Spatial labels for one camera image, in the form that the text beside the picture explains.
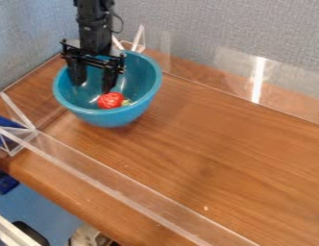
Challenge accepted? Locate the dark blue clamp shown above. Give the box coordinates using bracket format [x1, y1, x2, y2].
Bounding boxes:
[0, 114, 28, 195]

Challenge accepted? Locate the clear acrylic left barrier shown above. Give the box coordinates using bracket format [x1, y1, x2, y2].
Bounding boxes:
[3, 55, 65, 128]

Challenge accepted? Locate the blue plastic bowl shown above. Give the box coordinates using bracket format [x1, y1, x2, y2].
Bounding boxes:
[53, 51, 163, 128]

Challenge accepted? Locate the red toy strawberry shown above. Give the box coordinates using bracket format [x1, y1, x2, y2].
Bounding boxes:
[97, 92, 131, 110]

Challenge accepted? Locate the clear acrylic front barrier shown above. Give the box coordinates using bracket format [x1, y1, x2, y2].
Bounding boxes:
[0, 127, 262, 246]

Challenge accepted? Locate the white crumpled object below table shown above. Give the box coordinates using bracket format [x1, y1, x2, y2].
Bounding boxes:
[68, 224, 112, 246]

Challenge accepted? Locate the clear acrylic back barrier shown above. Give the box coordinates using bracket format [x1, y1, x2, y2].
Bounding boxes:
[113, 27, 319, 124]

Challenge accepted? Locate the black and silver equipment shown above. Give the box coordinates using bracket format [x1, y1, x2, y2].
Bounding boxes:
[0, 215, 49, 246]

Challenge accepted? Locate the clear acrylic barrier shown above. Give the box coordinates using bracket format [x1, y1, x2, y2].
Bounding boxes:
[0, 127, 262, 246]
[113, 27, 319, 124]
[3, 55, 65, 128]

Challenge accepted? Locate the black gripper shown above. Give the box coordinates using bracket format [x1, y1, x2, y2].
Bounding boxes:
[61, 0, 125, 94]

